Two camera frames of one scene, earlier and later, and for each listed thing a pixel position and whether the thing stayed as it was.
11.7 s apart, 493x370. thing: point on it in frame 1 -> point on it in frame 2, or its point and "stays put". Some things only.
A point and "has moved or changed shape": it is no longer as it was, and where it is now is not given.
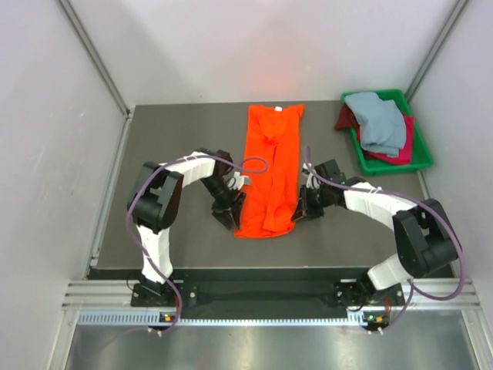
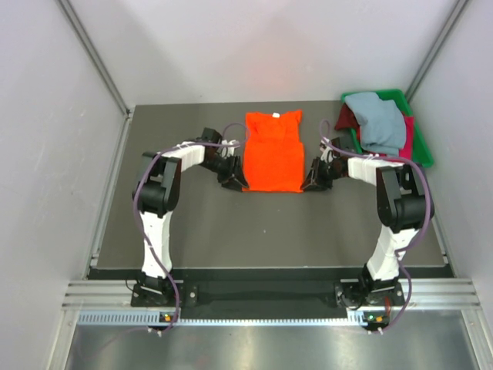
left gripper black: (221, 210) -> (234, 177)
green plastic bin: (421, 154) stays put
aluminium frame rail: (120, 293) stays put
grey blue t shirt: (382, 124) stays put
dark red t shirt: (346, 119) stays put
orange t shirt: (269, 203) has moved or changed shape
